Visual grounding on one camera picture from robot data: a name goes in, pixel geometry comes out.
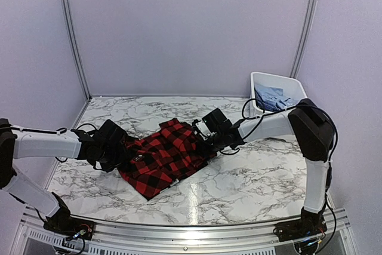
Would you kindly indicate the right aluminium corner post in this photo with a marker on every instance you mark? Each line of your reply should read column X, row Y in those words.
column 301, row 47

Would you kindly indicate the aluminium front frame rail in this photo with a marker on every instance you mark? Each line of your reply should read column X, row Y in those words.
column 130, row 238

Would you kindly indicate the light blue shirt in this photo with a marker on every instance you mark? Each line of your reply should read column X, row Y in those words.
column 272, row 99

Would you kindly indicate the aluminium corner post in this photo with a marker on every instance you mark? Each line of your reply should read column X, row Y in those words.
column 68, row 19
column 301, row 47

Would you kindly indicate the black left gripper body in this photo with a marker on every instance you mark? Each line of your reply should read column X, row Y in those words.
column 111, row 159

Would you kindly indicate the white plastic laundry bin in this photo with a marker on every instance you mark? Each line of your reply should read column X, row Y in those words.
column 292, row 88

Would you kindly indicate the left aluminium corner post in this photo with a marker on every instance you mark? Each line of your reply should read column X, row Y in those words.
column 68, row 19

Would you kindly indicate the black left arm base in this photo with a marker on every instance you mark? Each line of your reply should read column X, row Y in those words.
column 68, row 225

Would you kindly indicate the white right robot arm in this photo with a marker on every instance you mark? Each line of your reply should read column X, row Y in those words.
column 314, row 130

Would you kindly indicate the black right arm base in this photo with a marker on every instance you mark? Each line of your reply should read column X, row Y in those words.
column 309, row 224

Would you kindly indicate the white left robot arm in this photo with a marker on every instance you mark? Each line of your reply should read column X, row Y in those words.
column 19, row 142

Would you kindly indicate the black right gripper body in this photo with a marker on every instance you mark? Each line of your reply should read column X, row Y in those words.
column 217, row 143

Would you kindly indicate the red black plaid shirt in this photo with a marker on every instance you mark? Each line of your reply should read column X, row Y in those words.
column 164, row 158

